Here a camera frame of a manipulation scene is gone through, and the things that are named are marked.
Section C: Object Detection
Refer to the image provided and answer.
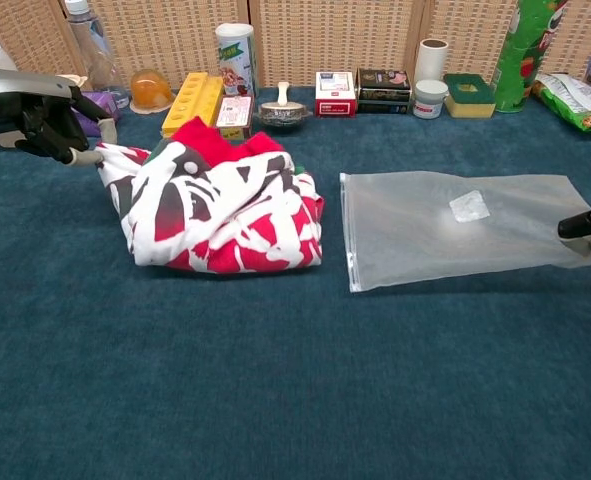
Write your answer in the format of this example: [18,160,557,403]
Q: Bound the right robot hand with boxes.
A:
[557,159,591,269]

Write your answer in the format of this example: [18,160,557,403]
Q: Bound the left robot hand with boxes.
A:
[0,68,119,167]

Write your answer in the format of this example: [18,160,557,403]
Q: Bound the frosted plastic zip bag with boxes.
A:
[339,171,591,294]

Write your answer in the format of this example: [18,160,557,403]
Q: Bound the red white printed garment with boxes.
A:
[94,117,325,275]

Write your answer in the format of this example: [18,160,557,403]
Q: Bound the green snack bag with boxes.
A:
[531,72,591,133]

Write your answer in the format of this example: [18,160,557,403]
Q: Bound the clear plastic water bottle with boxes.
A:
[64,0,130,109]

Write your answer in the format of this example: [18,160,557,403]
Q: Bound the purple box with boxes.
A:
[77,91,121,137]

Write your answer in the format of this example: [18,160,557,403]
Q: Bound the white desiccant sachet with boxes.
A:
[448,189,491,224]

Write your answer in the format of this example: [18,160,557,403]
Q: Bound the orange jelly cup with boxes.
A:
[129,68,177,115]

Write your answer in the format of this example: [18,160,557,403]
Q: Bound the green yellow sponge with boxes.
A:
[442,73,497,120]

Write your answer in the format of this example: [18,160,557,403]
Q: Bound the yellow egg tray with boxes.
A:
[161,71,225,140]

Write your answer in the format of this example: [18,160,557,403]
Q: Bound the green chips can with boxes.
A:
[492,0,571,114]

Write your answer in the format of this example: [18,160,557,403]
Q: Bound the small white jar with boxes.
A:
[412,79,449,120]

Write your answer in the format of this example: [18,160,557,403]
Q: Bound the dark red small box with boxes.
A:
[214,93,255,144]

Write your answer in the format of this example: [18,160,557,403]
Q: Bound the white can green label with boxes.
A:
[215,22,259,98]

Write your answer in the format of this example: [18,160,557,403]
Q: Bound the white paper roll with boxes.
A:
[413,38,450,86]

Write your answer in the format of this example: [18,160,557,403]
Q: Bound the dark stacked boxes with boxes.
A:
[355,68,413,115]

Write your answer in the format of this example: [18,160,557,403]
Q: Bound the patterned dark bowl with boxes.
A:
[253,102,314,132]

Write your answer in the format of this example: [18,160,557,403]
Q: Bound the red white card box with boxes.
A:
[315,71,358,118]

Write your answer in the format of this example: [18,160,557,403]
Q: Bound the wicker folding screen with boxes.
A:
[0,0,591,109]

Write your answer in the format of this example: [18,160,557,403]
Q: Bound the blue carpet mat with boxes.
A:
[0,84,591,480]

